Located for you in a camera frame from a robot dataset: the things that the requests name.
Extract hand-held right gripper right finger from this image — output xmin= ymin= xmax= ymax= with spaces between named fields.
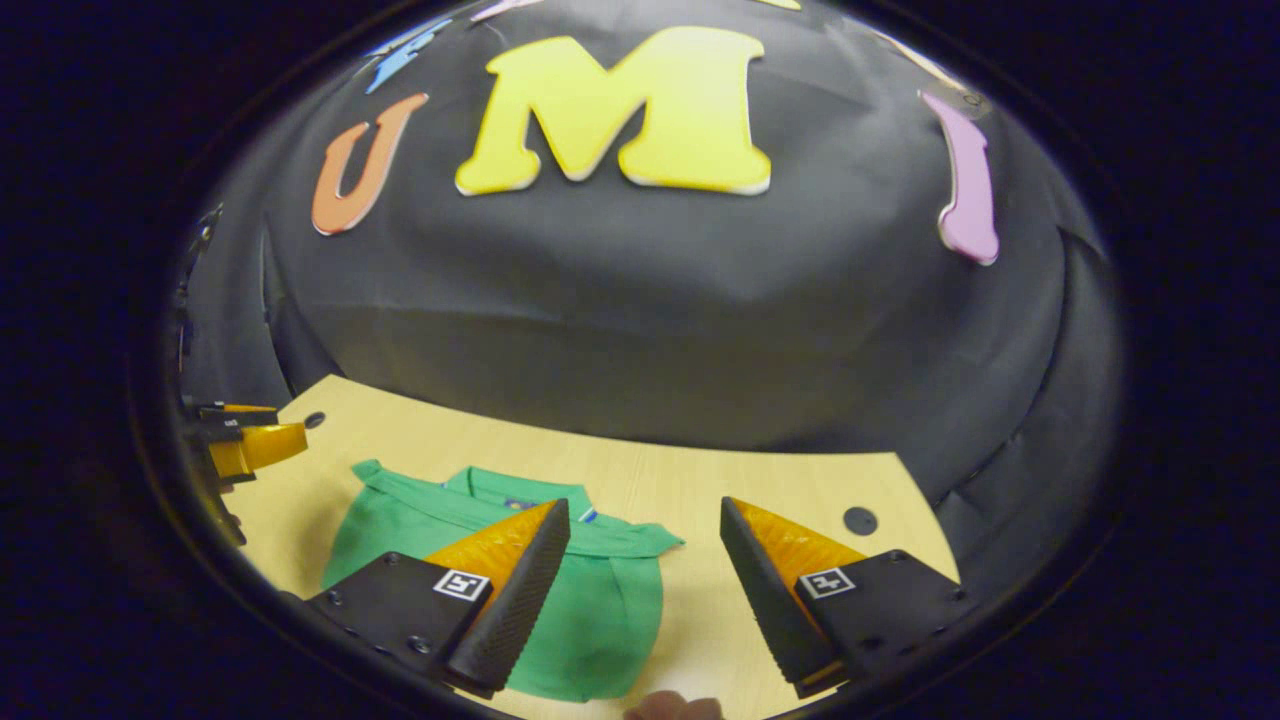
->
xmin=719 ymin=496 xmax=976 ymax=699

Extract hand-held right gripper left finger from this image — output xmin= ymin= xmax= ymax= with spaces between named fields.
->
xmin=303 ymin=498 xmax=573 ymax=699

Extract green T-shirt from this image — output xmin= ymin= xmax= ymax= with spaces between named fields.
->
xmin=320 ymin=459 xmax=686 ymax=703

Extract black backdrop cloth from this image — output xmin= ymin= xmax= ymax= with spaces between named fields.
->
xmin=175 ymin=0 xmax=1126 ymax=601

